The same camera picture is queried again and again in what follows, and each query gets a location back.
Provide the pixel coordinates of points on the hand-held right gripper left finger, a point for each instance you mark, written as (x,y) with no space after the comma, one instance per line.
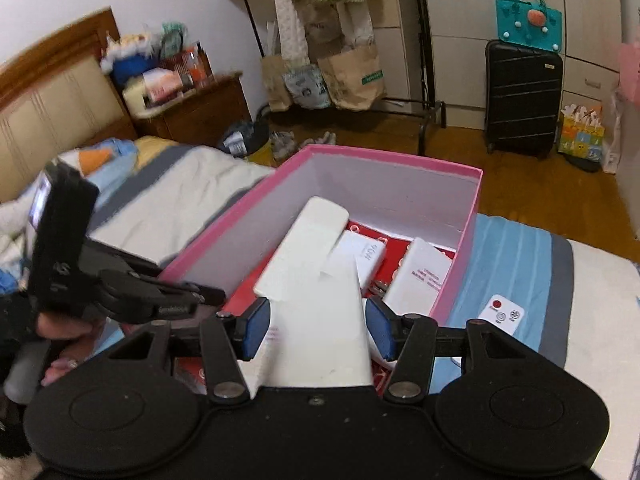
(257,327)

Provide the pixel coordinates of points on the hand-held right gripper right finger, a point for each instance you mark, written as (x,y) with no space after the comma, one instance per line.
(380,330)

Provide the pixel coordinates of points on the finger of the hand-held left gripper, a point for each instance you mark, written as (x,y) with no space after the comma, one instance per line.
(150,312)
(150,277)

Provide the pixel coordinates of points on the white box with red print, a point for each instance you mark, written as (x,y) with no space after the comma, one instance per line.
(422,275)

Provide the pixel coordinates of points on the white power bank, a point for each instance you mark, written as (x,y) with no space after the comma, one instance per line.
(367,255)

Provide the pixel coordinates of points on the pink cardboard box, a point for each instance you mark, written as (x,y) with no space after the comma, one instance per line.
(400,185)

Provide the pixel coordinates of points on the person's left hand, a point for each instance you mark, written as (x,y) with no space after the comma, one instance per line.
(60,330)

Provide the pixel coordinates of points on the white fluffy blanket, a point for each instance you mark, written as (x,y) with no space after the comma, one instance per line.
(10,240)

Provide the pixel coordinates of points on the orange and blue garment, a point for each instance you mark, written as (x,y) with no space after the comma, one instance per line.
(107,157)

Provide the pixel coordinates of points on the long white remote control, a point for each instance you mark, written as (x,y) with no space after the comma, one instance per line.
(305,240)

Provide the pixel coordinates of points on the small white remote control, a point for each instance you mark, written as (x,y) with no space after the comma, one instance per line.
(500,312)

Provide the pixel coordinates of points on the yellow bed sheet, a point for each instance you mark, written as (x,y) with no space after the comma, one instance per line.
(152,147)

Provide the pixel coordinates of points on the wooden padded headboard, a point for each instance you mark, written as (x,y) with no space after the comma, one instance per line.
(55,110)

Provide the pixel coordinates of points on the dark plastic bag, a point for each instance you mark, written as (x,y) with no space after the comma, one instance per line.
(242,137)

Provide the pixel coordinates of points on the wooden nightstand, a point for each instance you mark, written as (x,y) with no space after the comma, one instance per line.
(200,110)

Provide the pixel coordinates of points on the grey shoe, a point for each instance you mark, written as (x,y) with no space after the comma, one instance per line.
(282,145)
(325,138)

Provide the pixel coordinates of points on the pink tissue pack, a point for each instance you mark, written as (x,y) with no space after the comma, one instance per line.
(162,85)

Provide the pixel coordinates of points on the blue and white plush toy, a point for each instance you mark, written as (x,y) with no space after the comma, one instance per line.
(127,62)

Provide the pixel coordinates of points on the orange label bottle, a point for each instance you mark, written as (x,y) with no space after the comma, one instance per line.
(197,67)

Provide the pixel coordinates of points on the striped bed blanket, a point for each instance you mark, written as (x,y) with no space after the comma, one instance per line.
(600,310)

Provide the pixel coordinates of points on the plain brown paper bag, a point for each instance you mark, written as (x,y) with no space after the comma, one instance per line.
(275,82)

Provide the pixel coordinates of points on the white printed plastic bag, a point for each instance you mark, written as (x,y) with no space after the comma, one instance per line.
(307,87)

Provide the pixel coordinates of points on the brown paper bag green label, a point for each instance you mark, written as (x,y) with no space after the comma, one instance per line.
(355,80)

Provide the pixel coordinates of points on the black metal clothes rack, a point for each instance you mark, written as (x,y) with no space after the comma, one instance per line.
(425,60)

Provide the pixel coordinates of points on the black suitcase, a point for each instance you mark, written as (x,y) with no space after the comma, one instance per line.
(522,95)

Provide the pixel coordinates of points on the colourful gift bag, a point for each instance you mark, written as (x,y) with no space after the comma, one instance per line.
(580,135)

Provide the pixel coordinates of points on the white wardrobe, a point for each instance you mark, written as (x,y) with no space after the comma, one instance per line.
(460,35)

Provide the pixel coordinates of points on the teal handbag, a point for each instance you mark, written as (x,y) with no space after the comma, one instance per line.
(525,17)

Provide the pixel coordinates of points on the pink hanging bag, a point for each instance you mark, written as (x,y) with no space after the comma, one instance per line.
(630,72)

